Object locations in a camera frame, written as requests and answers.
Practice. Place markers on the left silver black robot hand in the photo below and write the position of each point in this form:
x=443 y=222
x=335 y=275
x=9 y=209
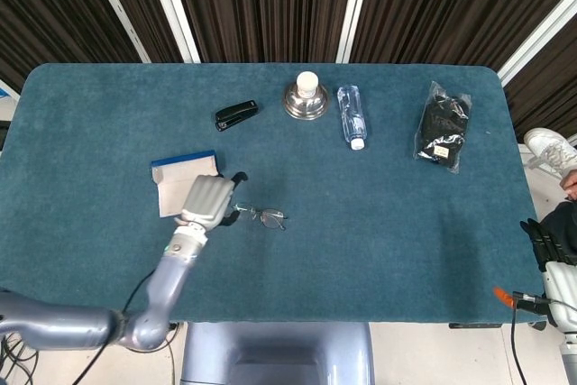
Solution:
x=205 y=200

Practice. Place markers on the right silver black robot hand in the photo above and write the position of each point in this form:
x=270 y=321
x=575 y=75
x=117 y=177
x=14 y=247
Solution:
x=563 y=290

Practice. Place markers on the blue glasses case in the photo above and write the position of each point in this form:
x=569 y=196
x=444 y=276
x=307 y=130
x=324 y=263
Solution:
x=173 y=182

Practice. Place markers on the thin-framed eyeglasses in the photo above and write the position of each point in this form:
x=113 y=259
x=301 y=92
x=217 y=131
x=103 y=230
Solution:
x=269 y=219

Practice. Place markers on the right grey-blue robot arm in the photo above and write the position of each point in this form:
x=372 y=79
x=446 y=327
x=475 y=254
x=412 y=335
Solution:
x=569 y=358

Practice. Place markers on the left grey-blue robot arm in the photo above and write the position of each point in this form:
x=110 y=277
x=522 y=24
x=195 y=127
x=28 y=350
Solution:
x=167 y=286

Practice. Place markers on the person's bare hand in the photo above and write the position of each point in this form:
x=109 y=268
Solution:
x=571 y=182

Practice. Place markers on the person's black trouser leg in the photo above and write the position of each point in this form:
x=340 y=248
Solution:
x=561 y=227

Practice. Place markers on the black stapler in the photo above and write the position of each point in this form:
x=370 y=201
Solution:
x=236 y=112

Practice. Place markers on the upturned steel bowl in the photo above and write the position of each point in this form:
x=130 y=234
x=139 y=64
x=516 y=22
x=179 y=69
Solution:
x=306 y=107

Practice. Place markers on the teal table cloth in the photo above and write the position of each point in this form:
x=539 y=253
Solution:
x=338 y=245

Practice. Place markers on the white sneaker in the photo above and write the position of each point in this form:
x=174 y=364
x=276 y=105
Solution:
x=550 y=148

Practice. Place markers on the white plastic jar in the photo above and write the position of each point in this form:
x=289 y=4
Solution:
x=307 y=83

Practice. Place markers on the grey-blue robot torso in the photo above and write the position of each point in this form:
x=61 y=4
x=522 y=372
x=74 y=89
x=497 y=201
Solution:
x=277 y=353

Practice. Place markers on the clear plastic water bottle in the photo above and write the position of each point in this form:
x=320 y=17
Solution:
x=352 y=116

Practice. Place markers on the bagged black gloves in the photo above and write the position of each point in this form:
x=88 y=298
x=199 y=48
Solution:
x=444 y=132

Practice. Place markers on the dark brown pleated curtain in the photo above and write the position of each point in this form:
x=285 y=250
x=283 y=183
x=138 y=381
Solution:
x=270 y=2

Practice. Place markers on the white and blue panel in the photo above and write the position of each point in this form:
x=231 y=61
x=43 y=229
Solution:
x=6 y=92

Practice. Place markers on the black table bracket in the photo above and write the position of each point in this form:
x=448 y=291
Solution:
x=473 y=325

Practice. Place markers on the white metal rail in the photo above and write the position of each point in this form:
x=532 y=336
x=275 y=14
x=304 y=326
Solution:
x=536 y=38
x=173 y=6
x=117 y=6
x=354 y=6

